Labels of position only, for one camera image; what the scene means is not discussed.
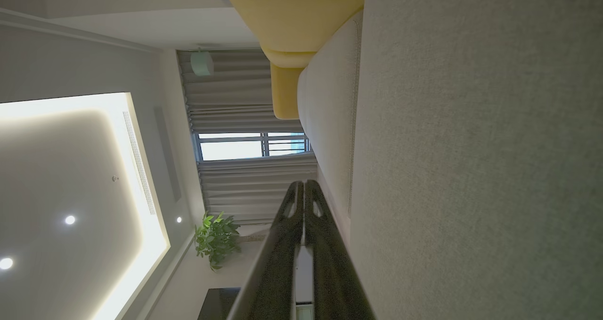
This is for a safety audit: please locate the grey recessed air slot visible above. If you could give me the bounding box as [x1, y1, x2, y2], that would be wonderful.
[154, 105, 182, 203]

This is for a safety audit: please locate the large yellow sofa backrest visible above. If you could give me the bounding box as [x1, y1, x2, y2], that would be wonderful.
[216, 0, 366, 54]

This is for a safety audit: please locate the black wall television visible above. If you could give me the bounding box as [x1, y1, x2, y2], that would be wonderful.
[197, 287, 241, 320]

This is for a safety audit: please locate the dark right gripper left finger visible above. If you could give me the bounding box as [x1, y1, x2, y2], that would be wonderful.
[227, 181, 305, 320]

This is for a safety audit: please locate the yellow sofa end armrest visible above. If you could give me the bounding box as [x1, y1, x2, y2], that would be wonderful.
[270, 64, 305, 120]

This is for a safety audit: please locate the tall green potted tree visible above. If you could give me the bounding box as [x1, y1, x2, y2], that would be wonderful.
[195, 212, 270, 271]

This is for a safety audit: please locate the window with railing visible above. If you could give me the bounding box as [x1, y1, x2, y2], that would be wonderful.
[197, 131, 311, 162]

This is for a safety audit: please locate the narrow yellow sofa backrest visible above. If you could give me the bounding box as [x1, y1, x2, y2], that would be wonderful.
[261, 47, 317, 69]

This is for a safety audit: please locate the large grey sofa seat cushion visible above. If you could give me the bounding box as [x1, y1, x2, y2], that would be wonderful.
[350, 0, 603, 320]

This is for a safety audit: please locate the pale cylindrical ceiling device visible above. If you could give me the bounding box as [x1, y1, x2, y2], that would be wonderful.
[190, 49, 214, 77]

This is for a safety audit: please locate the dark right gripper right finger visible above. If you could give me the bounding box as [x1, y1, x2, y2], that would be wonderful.
[304, 181, 375, 320]

